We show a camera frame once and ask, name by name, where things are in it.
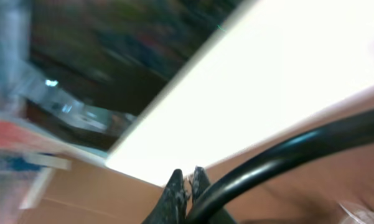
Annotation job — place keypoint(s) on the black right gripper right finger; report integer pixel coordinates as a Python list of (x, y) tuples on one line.
[(199, 183)]

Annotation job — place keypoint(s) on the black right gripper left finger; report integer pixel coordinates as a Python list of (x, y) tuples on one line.
[(171, 206)]

